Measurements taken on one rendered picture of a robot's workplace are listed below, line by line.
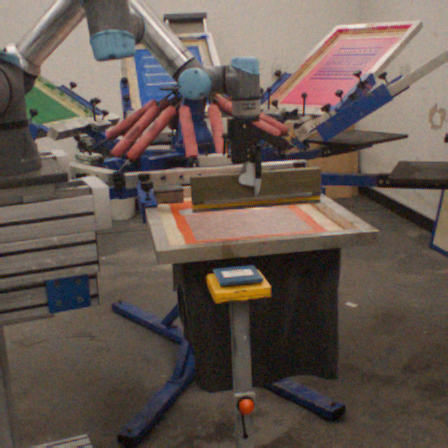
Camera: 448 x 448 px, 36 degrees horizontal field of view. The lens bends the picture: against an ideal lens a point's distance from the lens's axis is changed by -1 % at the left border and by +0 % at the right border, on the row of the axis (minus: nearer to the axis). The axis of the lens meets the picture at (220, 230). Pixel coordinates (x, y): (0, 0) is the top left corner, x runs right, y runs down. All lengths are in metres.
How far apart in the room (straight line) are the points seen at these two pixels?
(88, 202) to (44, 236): 0.11
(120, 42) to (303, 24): 5.49
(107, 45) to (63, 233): 0.42
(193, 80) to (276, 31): 4.92
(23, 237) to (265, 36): 5.31
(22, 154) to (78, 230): 0.19
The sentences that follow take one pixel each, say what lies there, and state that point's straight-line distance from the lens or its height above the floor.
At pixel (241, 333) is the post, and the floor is 0.83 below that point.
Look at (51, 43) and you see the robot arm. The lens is 1.96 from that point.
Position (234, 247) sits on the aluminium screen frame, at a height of 0.98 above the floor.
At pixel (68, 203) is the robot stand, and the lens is 1.41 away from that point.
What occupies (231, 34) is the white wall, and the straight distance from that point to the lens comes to 6.49.
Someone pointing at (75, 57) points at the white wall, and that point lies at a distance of 6.39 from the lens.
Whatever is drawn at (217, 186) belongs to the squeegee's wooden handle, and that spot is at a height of 1.12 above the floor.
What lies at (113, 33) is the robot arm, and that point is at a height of 1.51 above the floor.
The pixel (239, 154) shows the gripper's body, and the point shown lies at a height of 1.20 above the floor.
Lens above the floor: 1.48
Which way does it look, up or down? 15 degrees down
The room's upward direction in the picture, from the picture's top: 3 degrees counter-clockwise
